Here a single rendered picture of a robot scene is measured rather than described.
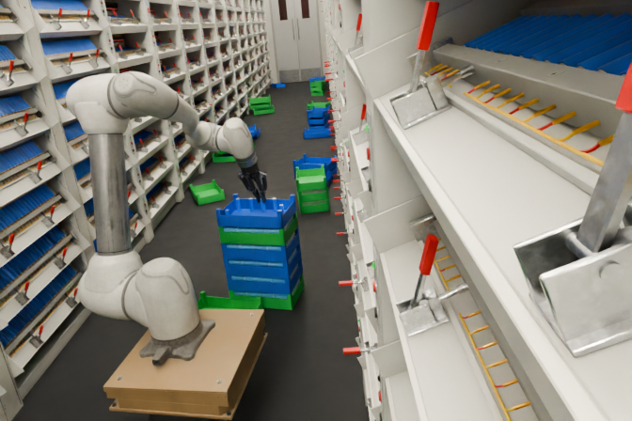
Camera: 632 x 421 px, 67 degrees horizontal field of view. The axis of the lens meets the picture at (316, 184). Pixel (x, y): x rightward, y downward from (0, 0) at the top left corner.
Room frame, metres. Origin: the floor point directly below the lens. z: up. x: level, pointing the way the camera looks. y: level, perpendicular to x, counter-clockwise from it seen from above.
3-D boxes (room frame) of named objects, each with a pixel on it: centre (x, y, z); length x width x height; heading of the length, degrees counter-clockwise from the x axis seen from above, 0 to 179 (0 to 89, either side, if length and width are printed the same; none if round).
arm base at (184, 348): (1.26, 0.48, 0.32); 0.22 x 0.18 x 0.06; 165
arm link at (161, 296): (1.28, 0.49, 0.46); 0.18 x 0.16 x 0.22; 69
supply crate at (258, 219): (1.97, 0.27, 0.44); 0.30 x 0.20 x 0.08; 74
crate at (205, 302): (1.79, 0.46, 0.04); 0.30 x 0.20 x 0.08; 73
